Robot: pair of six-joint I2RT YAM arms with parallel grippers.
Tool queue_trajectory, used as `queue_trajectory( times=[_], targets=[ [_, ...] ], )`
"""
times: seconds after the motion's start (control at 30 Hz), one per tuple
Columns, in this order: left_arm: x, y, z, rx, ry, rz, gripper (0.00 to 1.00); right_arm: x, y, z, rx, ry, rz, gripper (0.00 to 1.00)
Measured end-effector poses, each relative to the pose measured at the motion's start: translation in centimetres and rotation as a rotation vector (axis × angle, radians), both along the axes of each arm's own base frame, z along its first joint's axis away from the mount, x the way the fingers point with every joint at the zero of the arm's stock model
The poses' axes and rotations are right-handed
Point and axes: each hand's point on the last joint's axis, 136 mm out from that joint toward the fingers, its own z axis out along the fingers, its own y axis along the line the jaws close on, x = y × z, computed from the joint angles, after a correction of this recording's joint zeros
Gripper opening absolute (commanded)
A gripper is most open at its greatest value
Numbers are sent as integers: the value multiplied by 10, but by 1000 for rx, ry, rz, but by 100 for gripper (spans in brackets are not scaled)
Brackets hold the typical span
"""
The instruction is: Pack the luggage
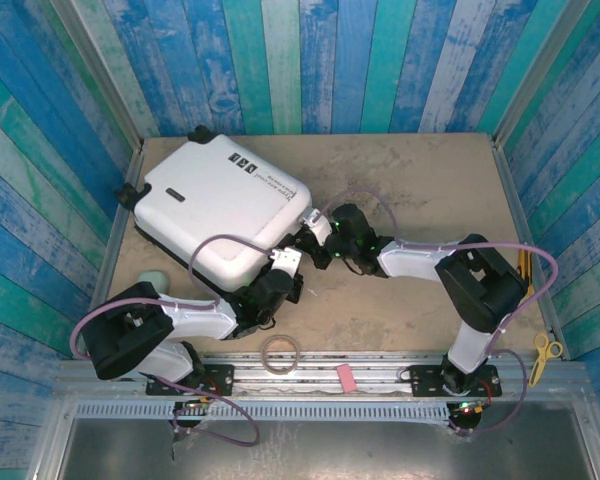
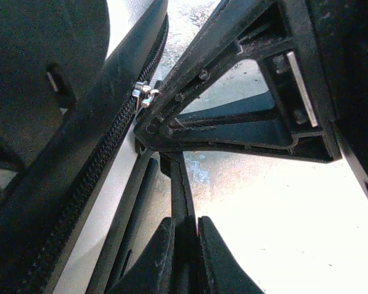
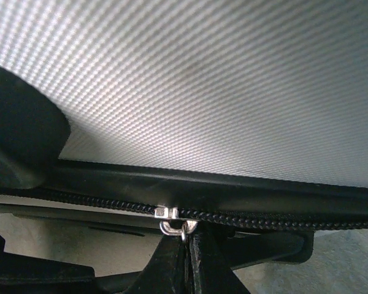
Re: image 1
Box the white hard-shell suitcase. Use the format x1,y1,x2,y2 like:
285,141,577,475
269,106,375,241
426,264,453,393
114,124,315,297

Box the pink eraser block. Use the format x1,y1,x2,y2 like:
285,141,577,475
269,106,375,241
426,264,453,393
335,364,358,394

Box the mint green glasses case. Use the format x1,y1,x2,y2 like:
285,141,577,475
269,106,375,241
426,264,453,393
137,269,172,297

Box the small circuit board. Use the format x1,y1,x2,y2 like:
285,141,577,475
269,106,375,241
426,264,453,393
173,397,216,419
452,398,487,417

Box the yellow utility knife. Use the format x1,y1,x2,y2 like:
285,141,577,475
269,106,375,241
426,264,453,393
516,248,532,297

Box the grey metal front panel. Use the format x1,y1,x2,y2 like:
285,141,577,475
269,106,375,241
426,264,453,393
54,418,599,480

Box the yellow scissors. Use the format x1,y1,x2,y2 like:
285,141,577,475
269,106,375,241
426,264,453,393
528,332,565,389

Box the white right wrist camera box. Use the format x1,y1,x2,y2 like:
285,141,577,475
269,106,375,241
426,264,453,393
301,209,335,247

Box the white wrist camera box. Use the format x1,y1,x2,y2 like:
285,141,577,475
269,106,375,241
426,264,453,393
301,209,335,247
268,246,302,277

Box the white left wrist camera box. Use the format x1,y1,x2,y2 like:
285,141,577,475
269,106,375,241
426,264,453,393
268,246,302,277

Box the brown tape roll ring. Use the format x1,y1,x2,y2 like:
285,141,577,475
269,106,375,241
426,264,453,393
259,334,302,376

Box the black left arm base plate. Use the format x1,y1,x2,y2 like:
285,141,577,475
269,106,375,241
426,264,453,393
146,363,235,397

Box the aluminium rail frame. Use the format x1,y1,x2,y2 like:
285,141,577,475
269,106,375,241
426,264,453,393
54,352,592,402

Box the grey slotted cable duct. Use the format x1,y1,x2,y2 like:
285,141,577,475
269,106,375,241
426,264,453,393
74,402,452,422

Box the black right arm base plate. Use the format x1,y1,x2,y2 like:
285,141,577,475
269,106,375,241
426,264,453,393
410,364,502,399

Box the aluminium side rail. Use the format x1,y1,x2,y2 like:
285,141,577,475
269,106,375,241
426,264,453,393
492,139,571,359
74,144,146,359

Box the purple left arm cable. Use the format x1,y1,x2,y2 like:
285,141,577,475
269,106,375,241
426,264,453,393
69,233,276,447

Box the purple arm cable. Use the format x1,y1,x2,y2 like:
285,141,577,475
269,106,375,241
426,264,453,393
69,233,276,447
312,187,560,436

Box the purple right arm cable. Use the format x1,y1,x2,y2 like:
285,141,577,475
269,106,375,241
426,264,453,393
312,187,560,436

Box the aluminium corner post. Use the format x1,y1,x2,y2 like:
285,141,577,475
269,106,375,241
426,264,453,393
49,0,146,151
492,0,597,146

